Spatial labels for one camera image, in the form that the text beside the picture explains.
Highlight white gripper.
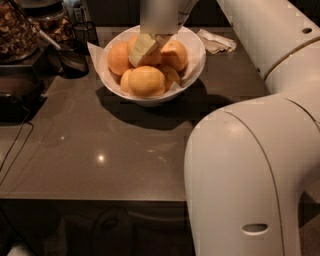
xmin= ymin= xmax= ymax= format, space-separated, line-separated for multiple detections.
xmin=128 ymin=0 xmax=200 ymax=69

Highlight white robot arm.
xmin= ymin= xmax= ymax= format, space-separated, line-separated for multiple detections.
xmin=184 ymin=0 xmax=320 ymax=256

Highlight front right small orange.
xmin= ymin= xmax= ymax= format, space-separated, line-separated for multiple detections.
xmin=159 ymin=65 xmax=180 ymax=90

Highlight small orange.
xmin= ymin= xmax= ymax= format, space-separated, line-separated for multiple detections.
xmin=159 ymin=65 xmax=180 ymax=90
xmin=120 ymin=69 xmax=133 ymax=94

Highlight white ceramic bowl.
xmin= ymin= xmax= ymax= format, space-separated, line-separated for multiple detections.
xmin=103 ymin=24 xmax=207 ymax=108

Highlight front large orange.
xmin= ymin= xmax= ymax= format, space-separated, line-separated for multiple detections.
xmin=128 ymin=66 xmax=166 ymax=97

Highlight front left small orange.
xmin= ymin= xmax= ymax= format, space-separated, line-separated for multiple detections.
xmin=120 ymin=69 xmax=133 ymax=94

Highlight folded white napkin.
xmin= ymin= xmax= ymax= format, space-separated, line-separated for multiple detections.
xmin=197 ymin=29 xmax=237 ymax=54

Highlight large glass nut jar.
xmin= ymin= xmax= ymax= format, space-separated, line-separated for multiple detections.
xmin=0 ymin=0 xmax=38 ymax=64

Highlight dark appliance box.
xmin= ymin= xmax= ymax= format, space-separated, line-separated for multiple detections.
xmin=0 ymin=69 xmax=45 ymax=123

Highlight black wire cup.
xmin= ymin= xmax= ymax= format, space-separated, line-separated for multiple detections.
xmin=72 ymin=21 xmax=99 ymax=48

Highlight white scoop handle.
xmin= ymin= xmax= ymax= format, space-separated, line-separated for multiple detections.
xmin=8 ymin=0 xmax=61 ymax=50

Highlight black cable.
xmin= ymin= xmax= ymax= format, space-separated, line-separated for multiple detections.
xmin=0 ymin=105 xmax=36 ymax=188

